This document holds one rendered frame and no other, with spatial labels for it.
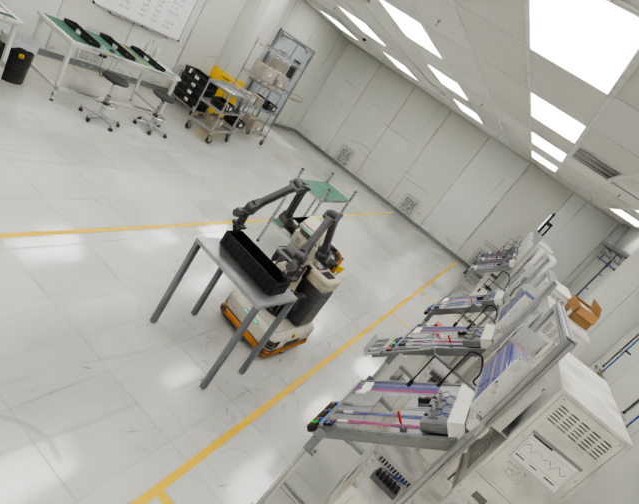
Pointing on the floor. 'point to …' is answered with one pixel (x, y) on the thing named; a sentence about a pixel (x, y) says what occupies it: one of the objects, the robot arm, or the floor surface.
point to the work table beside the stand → (239, 289)
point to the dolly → (189, 87)
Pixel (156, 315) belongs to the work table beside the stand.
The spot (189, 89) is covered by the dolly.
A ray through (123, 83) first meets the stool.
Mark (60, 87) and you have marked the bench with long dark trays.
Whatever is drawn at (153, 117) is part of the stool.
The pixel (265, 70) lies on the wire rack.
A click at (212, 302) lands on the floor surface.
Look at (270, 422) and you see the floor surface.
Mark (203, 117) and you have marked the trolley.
